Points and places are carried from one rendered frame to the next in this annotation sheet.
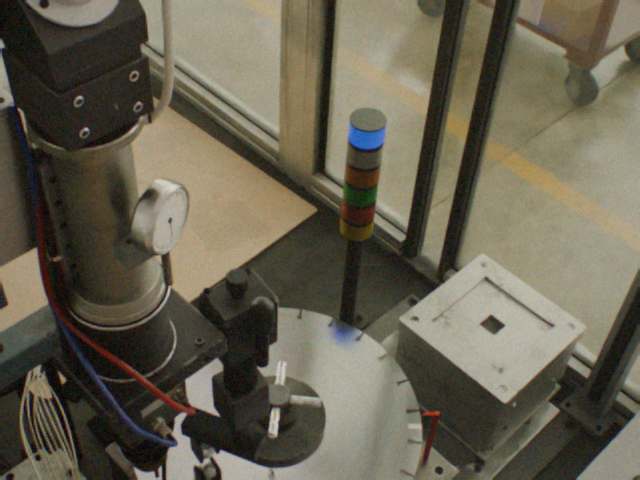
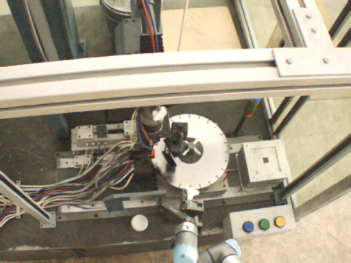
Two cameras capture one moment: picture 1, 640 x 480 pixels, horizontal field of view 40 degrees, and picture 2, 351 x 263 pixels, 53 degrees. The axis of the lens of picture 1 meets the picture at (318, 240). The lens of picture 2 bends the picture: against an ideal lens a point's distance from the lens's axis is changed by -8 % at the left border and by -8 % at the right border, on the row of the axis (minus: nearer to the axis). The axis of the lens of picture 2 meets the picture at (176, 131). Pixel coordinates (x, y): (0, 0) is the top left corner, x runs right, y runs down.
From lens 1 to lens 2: 0.62 m
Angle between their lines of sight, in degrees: 25
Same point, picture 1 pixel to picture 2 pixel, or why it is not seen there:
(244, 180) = not seen: hidden behind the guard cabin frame
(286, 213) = not seen: hidden behind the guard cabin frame
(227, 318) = (173, 131)
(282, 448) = (185, 157)
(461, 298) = (263, 148)
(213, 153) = not seen: hidden behind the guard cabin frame
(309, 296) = (234, 117)
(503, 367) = (258, 172)
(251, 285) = (184, 127)
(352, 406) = (210, 159)
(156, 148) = (223, 44)
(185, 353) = (160, 133)
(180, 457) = (162, 144)
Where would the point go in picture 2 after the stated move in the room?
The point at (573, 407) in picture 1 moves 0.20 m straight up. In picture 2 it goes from (276, 192) to (291, 180)
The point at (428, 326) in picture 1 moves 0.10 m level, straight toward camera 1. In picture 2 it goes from (248, 150) to (232, 163)
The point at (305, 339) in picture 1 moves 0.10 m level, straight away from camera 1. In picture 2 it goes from (212, 134) to (225, 118)
